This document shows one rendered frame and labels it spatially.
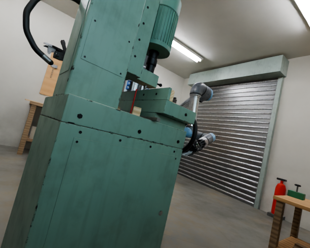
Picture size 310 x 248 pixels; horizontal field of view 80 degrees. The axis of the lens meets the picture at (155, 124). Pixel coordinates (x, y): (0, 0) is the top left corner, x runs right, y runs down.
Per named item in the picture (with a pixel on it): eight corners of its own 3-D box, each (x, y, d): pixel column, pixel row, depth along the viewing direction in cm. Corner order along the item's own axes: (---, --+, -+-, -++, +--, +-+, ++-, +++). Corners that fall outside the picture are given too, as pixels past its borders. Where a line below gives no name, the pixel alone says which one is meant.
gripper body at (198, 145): (193, 142, 132) (203, 137, 139) (185, 145, 139) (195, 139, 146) (198, 152, 131) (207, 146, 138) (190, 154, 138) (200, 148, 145)
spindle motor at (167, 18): (175, 56, 101) (188, 4, 104) (151, 39, 90) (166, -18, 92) (155, 61, 115) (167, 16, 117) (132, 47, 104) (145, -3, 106)
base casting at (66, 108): (183, 149, 91) (187, 131, 92) (60, 121, 55) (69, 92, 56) (135, 136, 126) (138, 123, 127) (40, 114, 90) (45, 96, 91)
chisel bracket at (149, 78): (155, 90, 101) (159, 76, 102) (135, 80, 92) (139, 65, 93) (147, 91, 107) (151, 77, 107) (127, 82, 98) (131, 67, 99)
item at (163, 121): (184, 131, 94) (185, 123, 94) (153, 121, 81) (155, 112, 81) (139, 124, 125) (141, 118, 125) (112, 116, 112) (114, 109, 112)
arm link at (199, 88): (199, 76, 146) (191, 137, 138) (206, 81, 153) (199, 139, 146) (187, 78, 154) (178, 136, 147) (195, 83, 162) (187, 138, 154)
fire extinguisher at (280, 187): (284, 220, 280) (291, 181, 284) (279, 220, 269) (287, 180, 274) (271, 214, 294) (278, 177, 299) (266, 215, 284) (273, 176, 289)
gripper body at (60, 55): (52, 56, 142) (68, 62, 149) (55, 45, 142) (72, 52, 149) (51, 57, 149) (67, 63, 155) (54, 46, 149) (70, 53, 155)
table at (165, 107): (205, 129, 96) (207, 117, 96) (164, 113, 77) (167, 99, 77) (139, 120, 143) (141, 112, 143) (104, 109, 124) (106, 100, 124)
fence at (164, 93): (169, 100, 78) (172, 88, 79) (166, 99, 77) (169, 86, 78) (108, 101, 125) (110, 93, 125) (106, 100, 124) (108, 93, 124)
